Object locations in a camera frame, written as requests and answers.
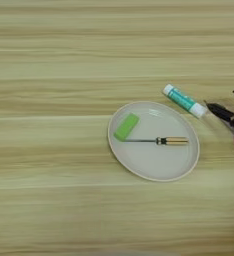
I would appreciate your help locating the round white plate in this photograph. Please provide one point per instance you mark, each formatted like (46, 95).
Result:
(155, 163)

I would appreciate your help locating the green eraser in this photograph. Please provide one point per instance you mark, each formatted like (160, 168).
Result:
(126, 127)

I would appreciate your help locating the green and white glue stick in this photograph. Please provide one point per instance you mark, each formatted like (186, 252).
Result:
(184, 101)

